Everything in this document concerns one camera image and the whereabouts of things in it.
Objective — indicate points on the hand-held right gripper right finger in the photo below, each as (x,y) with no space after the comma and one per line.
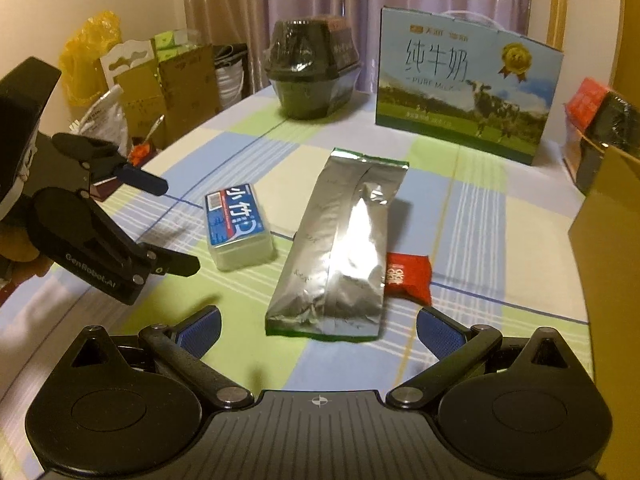
(437,332)

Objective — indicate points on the clear plastic box blue label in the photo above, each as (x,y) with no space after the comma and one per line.
(235,220)

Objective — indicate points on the small brown cardboard box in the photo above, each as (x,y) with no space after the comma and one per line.
(142,105)

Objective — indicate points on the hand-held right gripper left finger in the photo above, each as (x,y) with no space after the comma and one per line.
(202,330)

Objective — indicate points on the white card hanger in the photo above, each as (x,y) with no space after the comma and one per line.
(127,57)

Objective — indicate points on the red packet in box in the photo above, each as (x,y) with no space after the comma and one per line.
(587,102)

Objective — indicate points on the small red wrappers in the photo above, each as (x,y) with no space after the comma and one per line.
(140,154)

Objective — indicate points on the person's left hand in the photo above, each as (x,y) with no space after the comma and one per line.
(20,245)

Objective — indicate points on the wooden slat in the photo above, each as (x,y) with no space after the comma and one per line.
(557,20)

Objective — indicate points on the green box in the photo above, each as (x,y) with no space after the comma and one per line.
(172,42)

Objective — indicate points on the black wrapped package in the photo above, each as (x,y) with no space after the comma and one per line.
(617,120)

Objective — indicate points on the yellow plastic bag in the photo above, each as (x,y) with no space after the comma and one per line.
(90,55)

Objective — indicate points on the black wrapped bowl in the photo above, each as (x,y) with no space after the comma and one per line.
(310,75)

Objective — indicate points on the red snack packet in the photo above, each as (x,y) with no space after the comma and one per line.
(407,275)

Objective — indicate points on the dark red small box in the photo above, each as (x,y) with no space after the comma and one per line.
(106,191)

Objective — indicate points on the open cardboard box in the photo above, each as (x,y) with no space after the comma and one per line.
(615,220)

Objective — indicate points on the crumpled white bag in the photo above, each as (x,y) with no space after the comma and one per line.
(102,120)

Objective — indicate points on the blue green milk carton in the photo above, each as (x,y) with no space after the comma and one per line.
(450,100)

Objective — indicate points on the black and white bag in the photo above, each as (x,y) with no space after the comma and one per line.
(231,80)

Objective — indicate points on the silver foil bag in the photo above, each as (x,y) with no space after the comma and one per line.
(335,260)

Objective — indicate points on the large brown cardboard box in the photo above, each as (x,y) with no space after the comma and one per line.
(190,90)

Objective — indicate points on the checked cloth desktop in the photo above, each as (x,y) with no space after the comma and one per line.
(475,240)

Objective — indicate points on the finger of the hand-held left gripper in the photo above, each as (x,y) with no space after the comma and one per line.
(175,264)
(145,180)

